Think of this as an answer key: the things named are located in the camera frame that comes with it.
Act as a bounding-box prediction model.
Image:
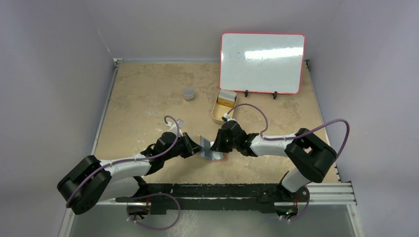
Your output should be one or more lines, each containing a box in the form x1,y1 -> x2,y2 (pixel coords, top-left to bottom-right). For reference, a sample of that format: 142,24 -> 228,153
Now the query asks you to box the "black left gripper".
163,132 -> 204,161

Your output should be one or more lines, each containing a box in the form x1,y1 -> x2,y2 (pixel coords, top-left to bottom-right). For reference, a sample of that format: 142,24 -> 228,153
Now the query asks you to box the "brown leather card holder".
200,136 -> 228,162

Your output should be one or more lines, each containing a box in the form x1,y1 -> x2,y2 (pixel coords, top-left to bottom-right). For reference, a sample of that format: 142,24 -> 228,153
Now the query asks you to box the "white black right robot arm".
192,120 -> 337,201

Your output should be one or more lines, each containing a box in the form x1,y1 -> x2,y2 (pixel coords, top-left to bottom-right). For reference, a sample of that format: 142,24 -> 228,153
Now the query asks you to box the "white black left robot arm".
57,131 -> 204,215

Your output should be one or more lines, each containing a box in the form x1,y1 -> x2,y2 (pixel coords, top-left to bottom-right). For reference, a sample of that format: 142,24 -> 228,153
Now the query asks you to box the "stack of cards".
217,90 -> 237,108

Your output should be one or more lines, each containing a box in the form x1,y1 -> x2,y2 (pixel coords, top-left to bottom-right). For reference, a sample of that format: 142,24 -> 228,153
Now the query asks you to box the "beige oval plastic tray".
211,89 -> 236,124

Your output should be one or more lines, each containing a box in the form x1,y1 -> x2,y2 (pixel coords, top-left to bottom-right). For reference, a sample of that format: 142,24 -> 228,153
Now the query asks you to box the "red framed whiteboard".
219,32 -> 305,95

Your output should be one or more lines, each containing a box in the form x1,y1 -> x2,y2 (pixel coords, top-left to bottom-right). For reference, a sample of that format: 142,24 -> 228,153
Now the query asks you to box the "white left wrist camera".
165,119 -> 184,129

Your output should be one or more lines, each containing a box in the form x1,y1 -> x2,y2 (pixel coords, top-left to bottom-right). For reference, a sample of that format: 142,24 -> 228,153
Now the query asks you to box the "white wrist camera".
165,119 -> 184,129
222,113 -> 231,122

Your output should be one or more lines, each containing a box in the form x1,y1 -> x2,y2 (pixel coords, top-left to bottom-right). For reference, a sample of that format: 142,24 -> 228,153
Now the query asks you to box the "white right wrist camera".
222,113 -> 231,122

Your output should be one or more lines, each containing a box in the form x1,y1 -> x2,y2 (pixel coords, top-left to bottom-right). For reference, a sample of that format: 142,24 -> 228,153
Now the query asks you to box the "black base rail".
116,183 -> 309,215

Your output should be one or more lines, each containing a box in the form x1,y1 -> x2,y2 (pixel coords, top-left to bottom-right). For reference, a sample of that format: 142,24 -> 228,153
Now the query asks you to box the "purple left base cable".
126,192 -> 182,231

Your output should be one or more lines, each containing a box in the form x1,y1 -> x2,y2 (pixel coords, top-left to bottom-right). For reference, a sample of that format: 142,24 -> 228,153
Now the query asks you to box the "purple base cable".
279,186 -> 310,223
126,192 -> 182,231

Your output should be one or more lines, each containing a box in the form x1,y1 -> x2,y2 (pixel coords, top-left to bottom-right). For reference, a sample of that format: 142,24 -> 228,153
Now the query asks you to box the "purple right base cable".
279,186 -> 310,223

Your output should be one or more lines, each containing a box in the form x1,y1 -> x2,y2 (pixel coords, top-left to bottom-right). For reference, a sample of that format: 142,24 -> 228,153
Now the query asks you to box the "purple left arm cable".
65,115 -> 183,209

